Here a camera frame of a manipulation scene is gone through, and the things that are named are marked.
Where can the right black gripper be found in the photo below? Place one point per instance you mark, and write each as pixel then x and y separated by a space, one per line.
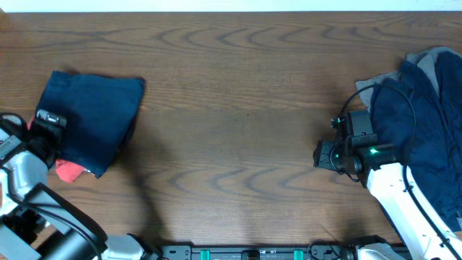
pixel 322 155

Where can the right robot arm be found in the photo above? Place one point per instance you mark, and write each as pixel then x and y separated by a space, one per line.
pixel 420 228

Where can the dark blue garment pile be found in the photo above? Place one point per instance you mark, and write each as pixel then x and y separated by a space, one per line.
pixel 412 106

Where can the dark blue denim shorts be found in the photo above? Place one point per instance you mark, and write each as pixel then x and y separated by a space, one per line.
pixel 100 113

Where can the red folded garment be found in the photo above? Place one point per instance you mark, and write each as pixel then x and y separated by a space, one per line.
pixel 66 170

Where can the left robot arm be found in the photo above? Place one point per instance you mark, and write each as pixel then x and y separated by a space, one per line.
pixel 37 223

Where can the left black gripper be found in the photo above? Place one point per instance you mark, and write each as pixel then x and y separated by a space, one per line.
pixel 55 133

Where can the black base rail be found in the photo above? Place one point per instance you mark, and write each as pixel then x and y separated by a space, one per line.
pixel 317 251

